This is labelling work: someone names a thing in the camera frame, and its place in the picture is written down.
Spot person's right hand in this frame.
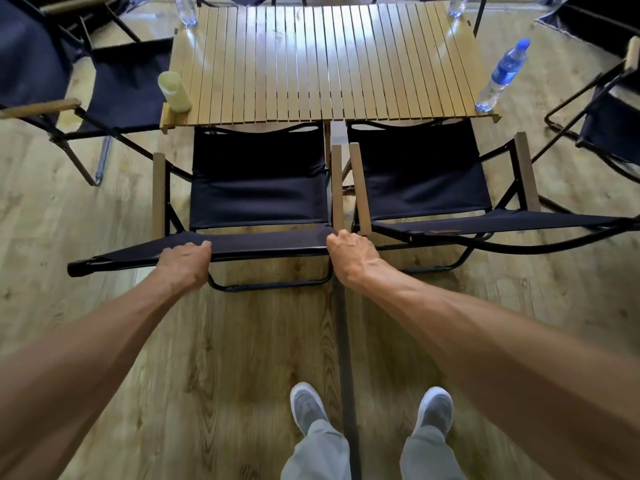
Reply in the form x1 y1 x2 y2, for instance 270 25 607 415
326 231 384 291

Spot person's left hand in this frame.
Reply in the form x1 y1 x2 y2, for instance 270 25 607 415
155 240 213 295

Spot person's right forearm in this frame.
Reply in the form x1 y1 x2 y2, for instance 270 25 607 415
350 259 640 480

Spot person's left forearm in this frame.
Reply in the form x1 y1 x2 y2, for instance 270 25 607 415
0 274 173 480

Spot dark narrow strip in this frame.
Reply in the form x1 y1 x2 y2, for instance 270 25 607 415
332 280 363 480

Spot pale yellow cylindrical bottle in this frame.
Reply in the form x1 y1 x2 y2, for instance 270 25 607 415
157 71 193 114

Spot wooden slatted folding table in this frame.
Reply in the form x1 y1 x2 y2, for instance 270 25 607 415
159 1 503 135

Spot grey left shoe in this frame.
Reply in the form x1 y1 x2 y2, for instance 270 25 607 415
289 382 330 437

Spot grey shoe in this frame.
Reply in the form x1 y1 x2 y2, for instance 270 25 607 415
289 382 330 437
412 386 455 437

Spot grey right shoe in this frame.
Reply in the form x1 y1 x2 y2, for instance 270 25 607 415
412 386 455 437

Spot grey trousers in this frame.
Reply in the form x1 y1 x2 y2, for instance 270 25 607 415
279 420 469 480

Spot blue-capped water bottle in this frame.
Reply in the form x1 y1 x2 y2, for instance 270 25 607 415
474 38 532 114

